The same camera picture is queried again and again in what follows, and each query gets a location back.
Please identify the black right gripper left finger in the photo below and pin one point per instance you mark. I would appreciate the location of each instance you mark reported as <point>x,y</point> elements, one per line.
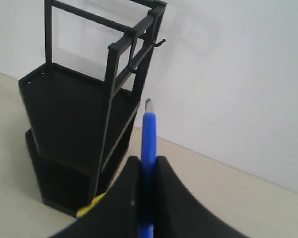
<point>116,214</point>

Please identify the black metal hook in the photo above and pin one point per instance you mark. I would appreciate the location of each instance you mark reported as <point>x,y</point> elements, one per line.
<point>133,62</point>

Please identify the yellow key tag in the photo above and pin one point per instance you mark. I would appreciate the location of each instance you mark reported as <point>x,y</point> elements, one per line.
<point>84,210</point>

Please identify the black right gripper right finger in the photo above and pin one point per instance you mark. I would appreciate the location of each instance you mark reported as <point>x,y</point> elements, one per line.
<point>178,214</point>

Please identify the black two-tier metal rack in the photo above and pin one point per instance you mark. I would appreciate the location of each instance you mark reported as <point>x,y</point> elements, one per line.
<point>81,126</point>

